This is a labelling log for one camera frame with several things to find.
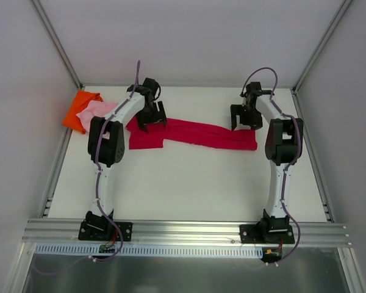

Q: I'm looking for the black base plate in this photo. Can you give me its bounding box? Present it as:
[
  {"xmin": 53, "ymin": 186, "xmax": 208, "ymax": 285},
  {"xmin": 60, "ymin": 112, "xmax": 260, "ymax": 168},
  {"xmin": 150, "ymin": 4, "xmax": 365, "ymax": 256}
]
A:
[
  {"xmin": 239, "ymin": 223, "xmax": 295, "ymax": 244},
  {"xmin": 77, "ymin": 218, "xmax": 132, "ymax": 242}
]

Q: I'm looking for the left aluminium frame post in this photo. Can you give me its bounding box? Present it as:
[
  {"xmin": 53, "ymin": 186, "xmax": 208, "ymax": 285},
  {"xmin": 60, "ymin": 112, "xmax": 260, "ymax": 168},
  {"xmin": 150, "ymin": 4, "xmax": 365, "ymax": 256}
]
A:
[{"xmin": 29, "ymin": 0, "xmax": 83, "ymax": 89}]

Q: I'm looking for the pink folded t shirt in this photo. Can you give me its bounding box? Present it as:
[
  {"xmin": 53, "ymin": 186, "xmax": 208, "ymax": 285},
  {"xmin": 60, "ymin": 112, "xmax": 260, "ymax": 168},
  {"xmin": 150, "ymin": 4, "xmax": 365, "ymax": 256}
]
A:
[{"xmin": 76, "ymin": 100, "xmax": 118, "ymax": 132}]

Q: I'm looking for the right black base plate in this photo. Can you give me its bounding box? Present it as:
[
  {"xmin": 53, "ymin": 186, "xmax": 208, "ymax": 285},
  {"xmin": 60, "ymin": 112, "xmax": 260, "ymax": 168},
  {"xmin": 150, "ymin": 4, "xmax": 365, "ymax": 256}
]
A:
[{"xmin": 239, "ymin": 223, "xmax": 295, "ymax": 244}]

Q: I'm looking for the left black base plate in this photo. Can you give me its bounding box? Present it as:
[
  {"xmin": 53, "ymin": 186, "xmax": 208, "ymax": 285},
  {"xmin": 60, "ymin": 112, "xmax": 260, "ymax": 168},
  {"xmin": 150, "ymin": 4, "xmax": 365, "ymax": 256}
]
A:
[{"xmin": 77, "ymin": 218, "xmax": 132, "ymax": 242}]

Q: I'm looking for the magenta t shirt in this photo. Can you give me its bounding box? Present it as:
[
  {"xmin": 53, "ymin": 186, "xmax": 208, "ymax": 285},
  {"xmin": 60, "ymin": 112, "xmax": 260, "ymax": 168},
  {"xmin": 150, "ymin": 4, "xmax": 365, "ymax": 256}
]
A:
[{"xmin": 126, "ymin": 118, "xmax": 257, "ymax": 151}]

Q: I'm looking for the aluminium frame post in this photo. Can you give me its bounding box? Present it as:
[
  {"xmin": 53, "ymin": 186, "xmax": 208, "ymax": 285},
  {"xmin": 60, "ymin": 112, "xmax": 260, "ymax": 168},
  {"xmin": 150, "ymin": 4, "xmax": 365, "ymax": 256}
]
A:
[
  {"xmin": 29, "ymin": 0, "xmax": 83, "ymax": 89},
  {"xmin": 292, "ymin": 0, "xmax": 354, "ymax": 95}
]

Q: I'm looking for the white slotted cable duct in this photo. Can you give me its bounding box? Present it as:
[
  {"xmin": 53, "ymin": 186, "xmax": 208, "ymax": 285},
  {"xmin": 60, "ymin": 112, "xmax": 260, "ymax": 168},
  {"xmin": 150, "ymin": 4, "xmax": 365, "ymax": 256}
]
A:
[{"xmin": 34, "ymin": 243, "xmax": 263, "ymax": 259}]

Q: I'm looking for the orange folded t shirt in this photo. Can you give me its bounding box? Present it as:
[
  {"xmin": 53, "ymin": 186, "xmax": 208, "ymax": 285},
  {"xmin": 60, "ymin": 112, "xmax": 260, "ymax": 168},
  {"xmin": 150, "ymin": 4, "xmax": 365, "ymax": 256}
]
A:
[{"xmin": 62, "ymin": 90, "xmax": 103, "ymax": 134}]

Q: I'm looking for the aluminium mounting rail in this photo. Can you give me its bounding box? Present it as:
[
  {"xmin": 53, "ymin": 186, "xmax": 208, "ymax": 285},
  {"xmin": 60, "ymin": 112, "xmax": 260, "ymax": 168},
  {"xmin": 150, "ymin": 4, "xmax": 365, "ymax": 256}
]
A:
[{"xmin": 22, "ymin": 218, "xmax": 351, "ymax": 247}]

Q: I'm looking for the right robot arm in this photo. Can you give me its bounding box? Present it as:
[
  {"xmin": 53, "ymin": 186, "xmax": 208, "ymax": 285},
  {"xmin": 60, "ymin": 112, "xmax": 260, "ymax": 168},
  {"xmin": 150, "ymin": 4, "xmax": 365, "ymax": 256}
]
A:
[{"xmin": 230, "ymin": 82, "xmax": 304, "ymax": 244}]

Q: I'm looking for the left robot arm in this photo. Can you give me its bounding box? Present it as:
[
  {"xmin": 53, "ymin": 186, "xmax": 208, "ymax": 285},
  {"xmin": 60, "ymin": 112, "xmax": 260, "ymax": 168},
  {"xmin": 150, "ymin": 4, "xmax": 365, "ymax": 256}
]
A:
[{"xmin": 78, "ymin": 78, "xmax": 167, "ymax": 241}]

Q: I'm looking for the right aluminium frame post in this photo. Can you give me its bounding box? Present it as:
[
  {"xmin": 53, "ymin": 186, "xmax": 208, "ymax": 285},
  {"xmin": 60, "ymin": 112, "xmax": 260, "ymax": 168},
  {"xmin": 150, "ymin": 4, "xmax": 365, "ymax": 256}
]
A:
[{"xmin": 292, "ymin": 0, "xmax": 354, "ymax": 95}]

